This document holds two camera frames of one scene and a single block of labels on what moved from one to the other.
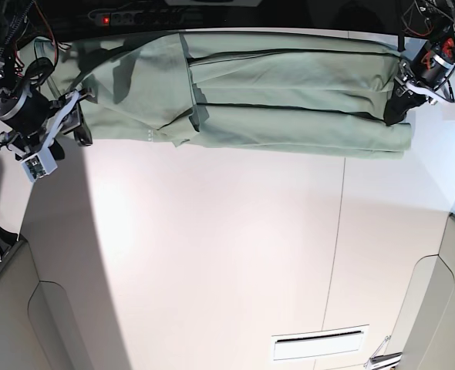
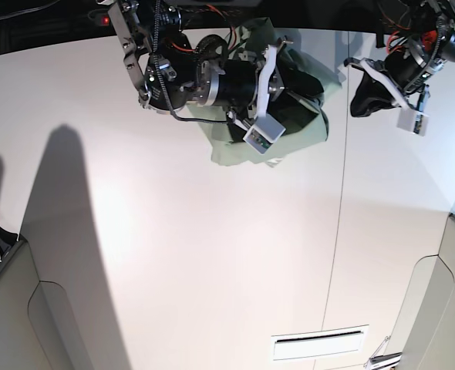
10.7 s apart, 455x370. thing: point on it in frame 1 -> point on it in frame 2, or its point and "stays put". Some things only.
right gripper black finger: x=400 y=100 -> x=370 y=96
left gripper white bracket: x=82 y=134 -> x=267 y=64
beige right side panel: x=436 y=327 stays put
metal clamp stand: x=388 y=361 stays put
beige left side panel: x=25 y=323 stays put
